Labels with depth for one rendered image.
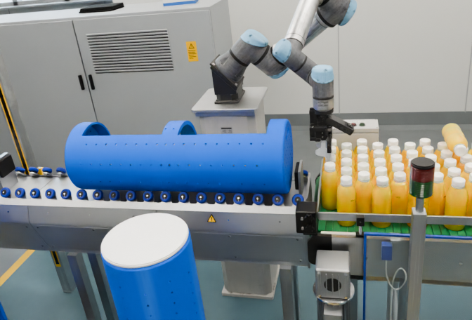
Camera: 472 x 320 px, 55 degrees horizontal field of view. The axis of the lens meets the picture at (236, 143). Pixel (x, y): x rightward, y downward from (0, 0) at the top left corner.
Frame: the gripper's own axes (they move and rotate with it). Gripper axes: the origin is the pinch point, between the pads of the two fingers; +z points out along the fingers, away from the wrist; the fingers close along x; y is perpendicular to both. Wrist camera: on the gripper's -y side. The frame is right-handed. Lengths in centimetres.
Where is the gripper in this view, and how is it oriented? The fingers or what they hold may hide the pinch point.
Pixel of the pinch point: (330, 157)
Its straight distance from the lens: 177.2
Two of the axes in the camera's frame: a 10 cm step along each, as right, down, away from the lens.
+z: 1.1, 9.0, 4.1
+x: -2.1, 4.3, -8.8
